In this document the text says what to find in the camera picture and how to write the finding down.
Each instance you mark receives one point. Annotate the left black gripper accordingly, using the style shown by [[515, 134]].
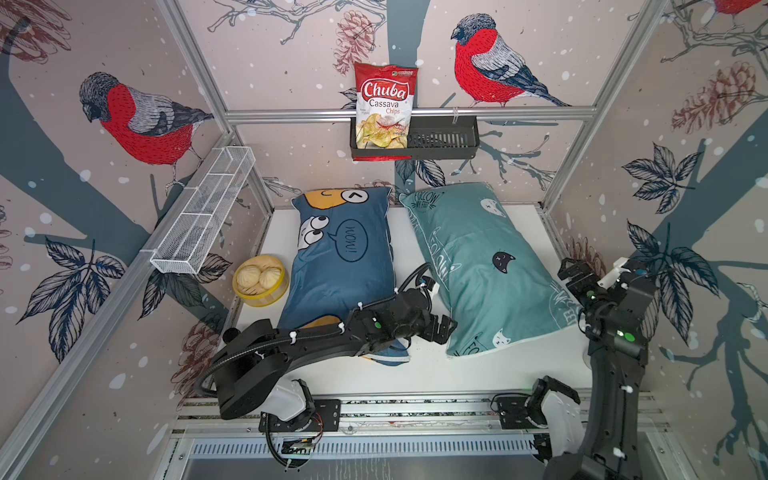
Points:
[[444, 327]]

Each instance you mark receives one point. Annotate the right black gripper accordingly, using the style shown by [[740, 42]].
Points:
[[587, 278]]

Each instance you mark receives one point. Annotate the teal cat pillow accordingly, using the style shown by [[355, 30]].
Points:
[[490, 279]]

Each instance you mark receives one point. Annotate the blue cartoon pillow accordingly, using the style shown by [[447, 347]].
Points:
[[344, 256]]

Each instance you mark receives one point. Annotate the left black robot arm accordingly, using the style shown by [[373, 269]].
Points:
[[245, 371]]

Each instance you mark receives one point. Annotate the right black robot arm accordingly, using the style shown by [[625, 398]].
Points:
[[606, 445]]

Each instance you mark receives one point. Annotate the right white bun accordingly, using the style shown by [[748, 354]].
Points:
[[270, 277]]

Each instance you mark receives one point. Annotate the white bun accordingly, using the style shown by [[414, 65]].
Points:
[[247, 277], [270, 277]]

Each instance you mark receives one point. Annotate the yellow bowl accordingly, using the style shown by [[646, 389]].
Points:
[[261, 297]]

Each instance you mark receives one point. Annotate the left white bun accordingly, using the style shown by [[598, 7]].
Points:
[[247, 277]]

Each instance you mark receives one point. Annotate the small black-capped jar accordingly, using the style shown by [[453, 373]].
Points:
[[230, 334]]

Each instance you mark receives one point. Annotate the red Chuba chips bag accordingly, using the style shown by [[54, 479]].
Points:
[[385, 97]]

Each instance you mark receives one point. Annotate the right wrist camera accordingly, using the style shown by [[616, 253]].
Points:
[[612, 276]]

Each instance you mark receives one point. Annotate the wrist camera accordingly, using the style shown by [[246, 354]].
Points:
[[612, 276], [429, 285]]

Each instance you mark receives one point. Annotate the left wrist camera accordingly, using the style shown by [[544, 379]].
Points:
[[429, 285]]

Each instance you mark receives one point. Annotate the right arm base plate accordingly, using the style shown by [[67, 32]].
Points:
[[512, 411]]

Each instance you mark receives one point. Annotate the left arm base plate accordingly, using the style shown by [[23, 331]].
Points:
[[325, 417]]

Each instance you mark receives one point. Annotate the black wall basket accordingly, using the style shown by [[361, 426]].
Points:
[[429, 138]]

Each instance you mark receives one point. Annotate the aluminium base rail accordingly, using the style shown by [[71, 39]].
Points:
[[409, 414]]

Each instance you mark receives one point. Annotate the aluminium frame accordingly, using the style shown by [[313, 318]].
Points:
[[113, 111]]

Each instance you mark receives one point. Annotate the white wire mesh basket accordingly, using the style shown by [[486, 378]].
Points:
[[191, 237]]

